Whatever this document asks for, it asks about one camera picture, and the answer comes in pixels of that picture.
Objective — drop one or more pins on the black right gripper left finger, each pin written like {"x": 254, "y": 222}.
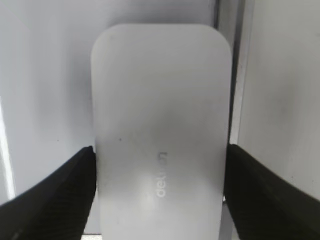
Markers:
{"x": 58, "y": 207}

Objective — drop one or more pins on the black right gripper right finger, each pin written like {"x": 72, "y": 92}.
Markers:
{"x": 264, "y": 206}

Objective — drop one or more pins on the white rectangular board eraser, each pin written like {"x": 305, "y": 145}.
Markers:
{"x": 160, "y": 95}

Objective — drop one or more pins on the white aluminium-framed whiteboard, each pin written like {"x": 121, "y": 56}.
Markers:
{"x": 46, "y": 104}

